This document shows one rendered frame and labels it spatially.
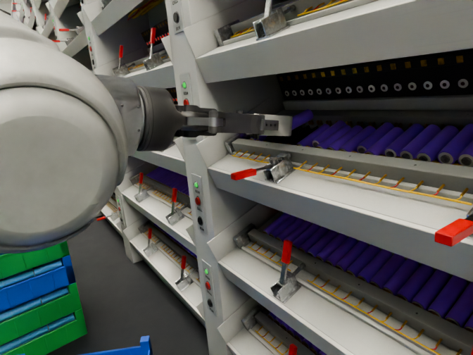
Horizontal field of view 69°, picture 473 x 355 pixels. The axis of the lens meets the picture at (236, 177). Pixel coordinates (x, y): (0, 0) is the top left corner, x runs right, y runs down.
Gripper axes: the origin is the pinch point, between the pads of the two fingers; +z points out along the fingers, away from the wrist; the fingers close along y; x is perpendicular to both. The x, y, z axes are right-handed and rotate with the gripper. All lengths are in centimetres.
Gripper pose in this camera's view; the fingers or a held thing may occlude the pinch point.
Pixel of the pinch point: (267, 125)
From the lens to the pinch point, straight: 51.9
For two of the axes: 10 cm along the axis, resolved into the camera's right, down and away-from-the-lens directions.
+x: 0.4, -9.9, -1.5
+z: 8.2, -0.5, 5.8
